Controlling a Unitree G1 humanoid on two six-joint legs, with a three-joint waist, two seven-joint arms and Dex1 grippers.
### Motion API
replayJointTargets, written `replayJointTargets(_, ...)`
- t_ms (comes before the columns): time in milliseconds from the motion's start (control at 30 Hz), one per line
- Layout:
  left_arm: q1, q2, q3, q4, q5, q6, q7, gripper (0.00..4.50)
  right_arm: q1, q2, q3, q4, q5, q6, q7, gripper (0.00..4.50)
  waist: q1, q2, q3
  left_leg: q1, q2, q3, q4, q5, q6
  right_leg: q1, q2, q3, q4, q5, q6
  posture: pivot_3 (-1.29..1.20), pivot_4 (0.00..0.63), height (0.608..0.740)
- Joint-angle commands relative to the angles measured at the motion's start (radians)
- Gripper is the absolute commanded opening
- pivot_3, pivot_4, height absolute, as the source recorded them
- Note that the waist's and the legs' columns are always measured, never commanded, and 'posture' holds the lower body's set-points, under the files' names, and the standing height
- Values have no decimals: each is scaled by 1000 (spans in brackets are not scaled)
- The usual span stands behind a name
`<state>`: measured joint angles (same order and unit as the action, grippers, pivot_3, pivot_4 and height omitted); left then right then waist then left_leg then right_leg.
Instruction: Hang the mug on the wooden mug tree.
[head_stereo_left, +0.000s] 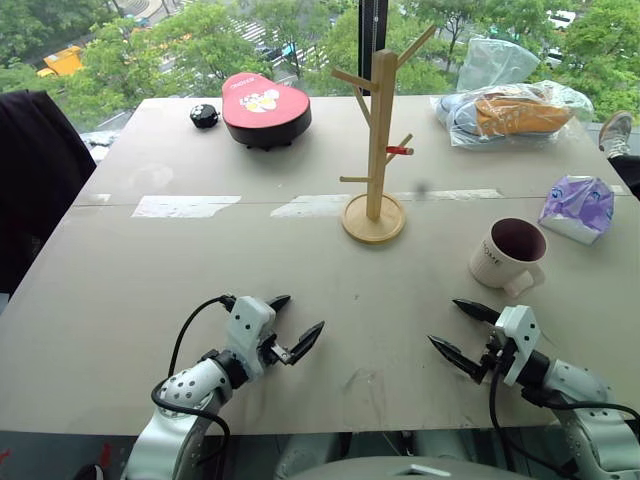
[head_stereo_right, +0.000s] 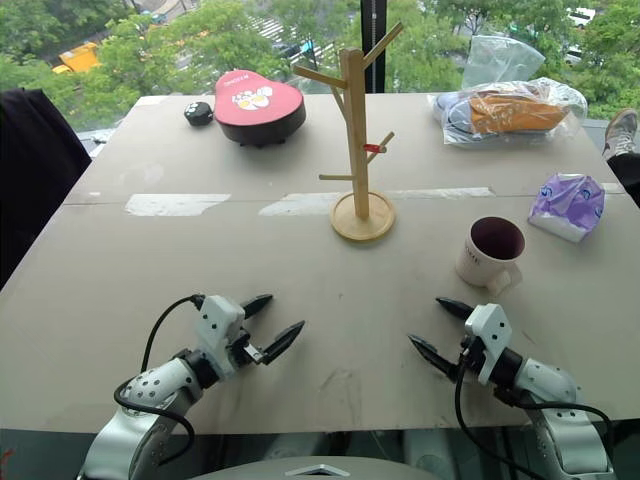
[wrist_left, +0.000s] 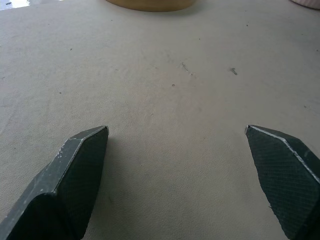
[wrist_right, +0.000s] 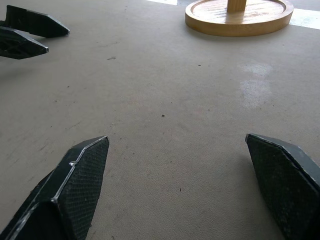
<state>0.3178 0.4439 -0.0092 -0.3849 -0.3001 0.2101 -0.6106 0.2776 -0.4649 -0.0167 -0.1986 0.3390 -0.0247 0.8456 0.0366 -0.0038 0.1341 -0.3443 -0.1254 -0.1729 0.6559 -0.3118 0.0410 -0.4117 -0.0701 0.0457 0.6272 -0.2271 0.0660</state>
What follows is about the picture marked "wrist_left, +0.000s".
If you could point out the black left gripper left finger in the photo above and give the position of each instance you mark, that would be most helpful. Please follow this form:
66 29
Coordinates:
67 185

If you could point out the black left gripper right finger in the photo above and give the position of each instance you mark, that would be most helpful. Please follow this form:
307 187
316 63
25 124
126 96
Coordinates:
287 180

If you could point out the pink white object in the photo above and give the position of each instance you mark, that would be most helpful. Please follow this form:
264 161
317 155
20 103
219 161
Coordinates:
307 3

